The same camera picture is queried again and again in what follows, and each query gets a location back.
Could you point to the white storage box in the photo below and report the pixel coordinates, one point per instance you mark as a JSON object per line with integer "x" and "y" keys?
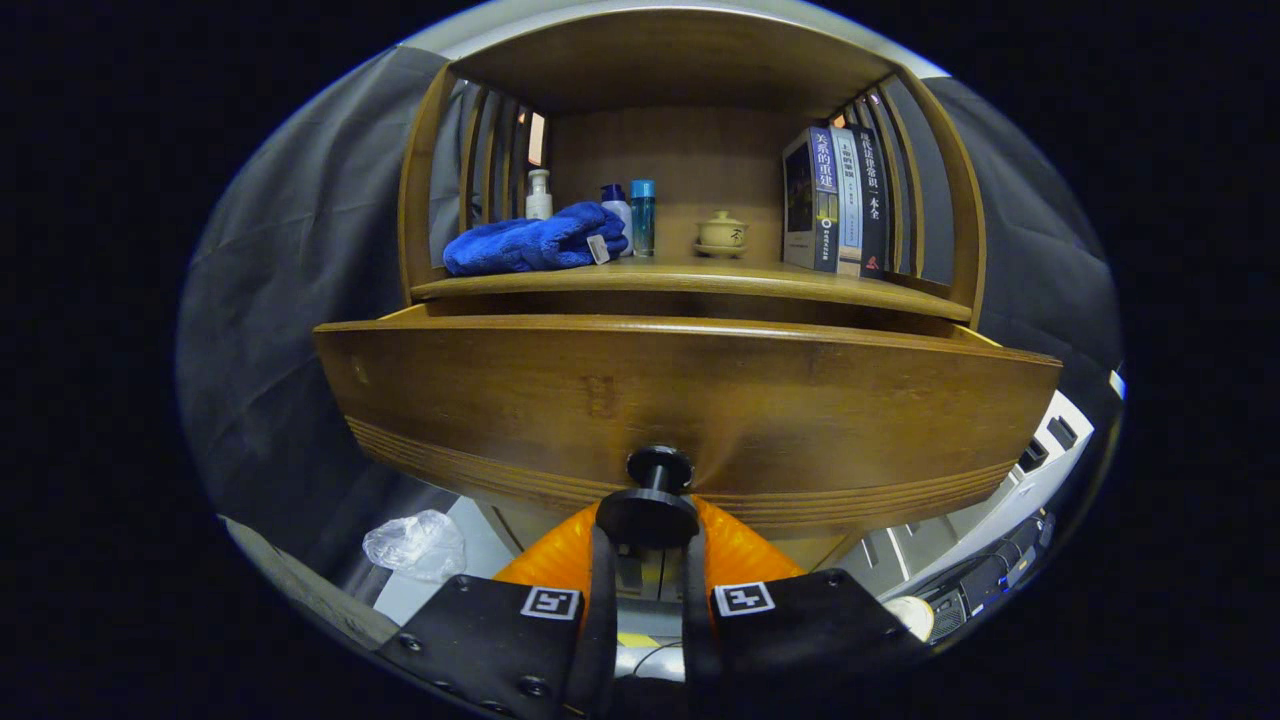
{"x": 1040, "y": 460}

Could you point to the black device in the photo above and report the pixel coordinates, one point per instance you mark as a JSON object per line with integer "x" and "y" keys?
{"x": 990, "y": 575}

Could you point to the clear plastic bag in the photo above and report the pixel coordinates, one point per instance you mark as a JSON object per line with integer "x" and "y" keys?
{"x": 415, "y": 545}

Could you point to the beige lidded teacup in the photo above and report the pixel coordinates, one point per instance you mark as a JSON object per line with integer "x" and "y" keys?
{"x": 722, "y": 235}

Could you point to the white pump bottle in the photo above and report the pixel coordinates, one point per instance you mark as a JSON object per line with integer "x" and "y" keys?
{"x": 539, "y": 205}

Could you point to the wooden countertop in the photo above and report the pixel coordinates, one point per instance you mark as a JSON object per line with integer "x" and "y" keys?
{"x": 700, "y": 275}

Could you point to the white bottle with blue cap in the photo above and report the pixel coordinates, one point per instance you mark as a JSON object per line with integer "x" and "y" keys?
{"x": 618, "y": 205}

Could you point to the wooden cabinet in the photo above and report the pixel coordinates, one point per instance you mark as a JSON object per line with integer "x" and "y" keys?
{"x": 680, "y": 170}

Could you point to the black spine book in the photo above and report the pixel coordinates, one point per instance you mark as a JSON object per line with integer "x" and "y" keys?
{"x": 872, "y": 200}

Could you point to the white spine book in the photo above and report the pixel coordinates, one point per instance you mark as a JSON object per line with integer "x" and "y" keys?
{"x": 848, "y": 200}

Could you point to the clear blue bottle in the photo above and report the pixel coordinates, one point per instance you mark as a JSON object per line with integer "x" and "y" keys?
{"x": 643, "y": 220}

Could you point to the wooden drawer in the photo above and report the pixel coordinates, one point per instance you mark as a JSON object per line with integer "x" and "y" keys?
{"x": 700, "y": 400}

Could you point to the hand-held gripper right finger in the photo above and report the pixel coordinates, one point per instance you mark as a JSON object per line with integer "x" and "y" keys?
{"x": 693, "y": 610}

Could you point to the blue towel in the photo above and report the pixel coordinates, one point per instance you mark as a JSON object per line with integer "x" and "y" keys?
{"x": 520, "y": 245}

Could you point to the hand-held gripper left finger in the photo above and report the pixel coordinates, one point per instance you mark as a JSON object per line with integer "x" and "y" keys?
{"x": 603, "y": 600}

